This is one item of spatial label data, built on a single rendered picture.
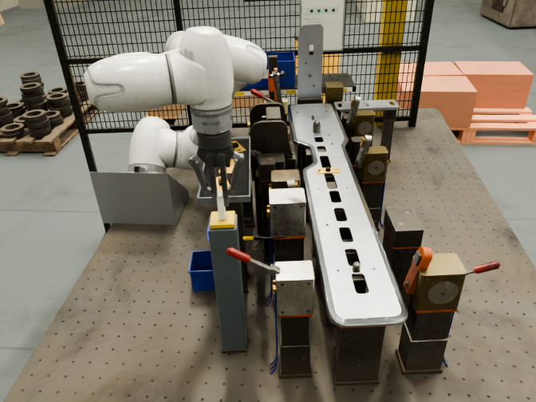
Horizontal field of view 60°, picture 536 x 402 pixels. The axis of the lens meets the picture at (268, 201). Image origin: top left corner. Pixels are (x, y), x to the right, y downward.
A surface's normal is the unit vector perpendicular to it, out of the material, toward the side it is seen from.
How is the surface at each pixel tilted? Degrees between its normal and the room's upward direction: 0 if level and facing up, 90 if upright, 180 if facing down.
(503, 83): 90
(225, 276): 90
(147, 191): 90
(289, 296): 90
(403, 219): 0
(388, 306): 0
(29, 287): 0
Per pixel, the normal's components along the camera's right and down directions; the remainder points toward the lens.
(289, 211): 0.03, 0.54
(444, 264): -0.03, -0.84
